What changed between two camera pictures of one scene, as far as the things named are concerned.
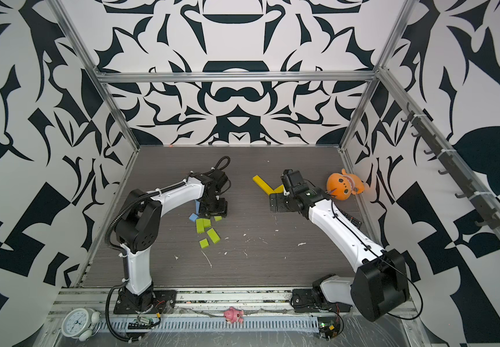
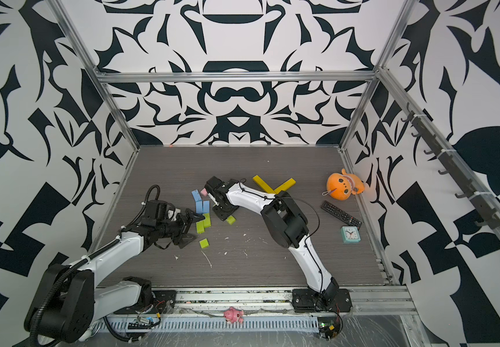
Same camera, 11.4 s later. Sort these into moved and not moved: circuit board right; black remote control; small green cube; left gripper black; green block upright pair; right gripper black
Moved: right gripper black; left gripper black
Not moved: circuit board right; black remote control; green block upright pair; small green cube
